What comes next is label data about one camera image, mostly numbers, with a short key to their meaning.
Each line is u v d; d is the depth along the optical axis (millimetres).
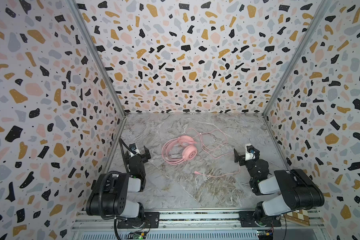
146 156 873
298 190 464
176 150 1003
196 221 747
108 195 445
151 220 748
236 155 851
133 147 758
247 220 735
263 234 715
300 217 734
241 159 807
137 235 703
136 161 688
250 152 750
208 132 1105
